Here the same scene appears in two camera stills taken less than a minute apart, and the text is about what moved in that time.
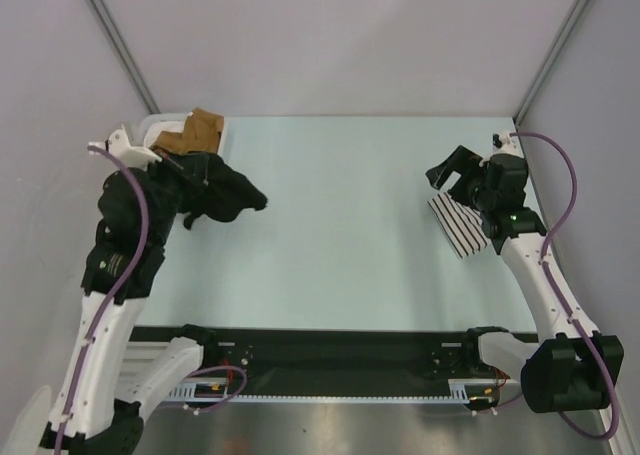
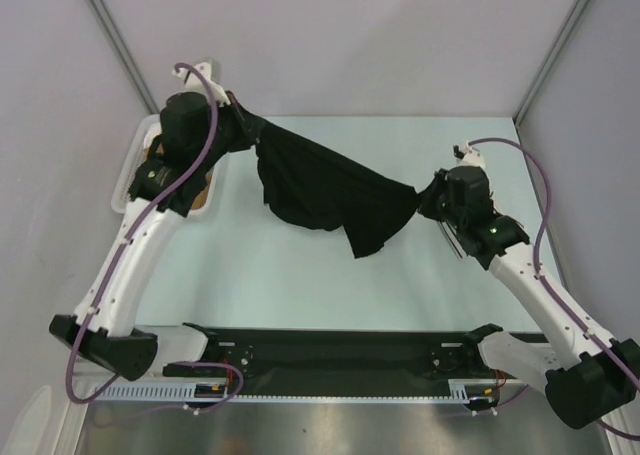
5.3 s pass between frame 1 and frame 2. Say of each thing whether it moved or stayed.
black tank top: moved
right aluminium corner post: stayed
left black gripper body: moved
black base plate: stayed
